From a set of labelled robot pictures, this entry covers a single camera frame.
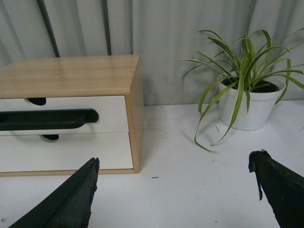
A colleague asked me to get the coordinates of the wooden drawer cabinet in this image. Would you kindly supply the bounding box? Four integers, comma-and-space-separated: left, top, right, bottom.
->
0, 55, 144, 176

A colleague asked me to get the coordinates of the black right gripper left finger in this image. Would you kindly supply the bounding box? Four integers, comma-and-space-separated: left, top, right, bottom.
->
10, 158, 100, 228

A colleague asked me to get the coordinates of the grey curtain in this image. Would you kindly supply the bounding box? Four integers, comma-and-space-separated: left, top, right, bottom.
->
0, 0, 304, 105

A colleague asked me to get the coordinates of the white drawer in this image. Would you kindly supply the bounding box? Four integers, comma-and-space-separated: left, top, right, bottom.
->
0, 96, 129, 136
0, 133, 133, 172

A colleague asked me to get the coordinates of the black drawer handle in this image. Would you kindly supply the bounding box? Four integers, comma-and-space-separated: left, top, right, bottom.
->
0, 109, 99, 131

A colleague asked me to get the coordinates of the white plant pot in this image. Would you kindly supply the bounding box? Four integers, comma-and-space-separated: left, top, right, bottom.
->
219, 76, 285, 131

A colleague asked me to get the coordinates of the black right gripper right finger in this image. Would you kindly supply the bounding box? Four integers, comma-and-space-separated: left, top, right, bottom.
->
248, 150, 304, 228

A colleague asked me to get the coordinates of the green spider plant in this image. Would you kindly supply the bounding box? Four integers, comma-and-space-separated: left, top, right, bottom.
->
181, 28, 304, 153

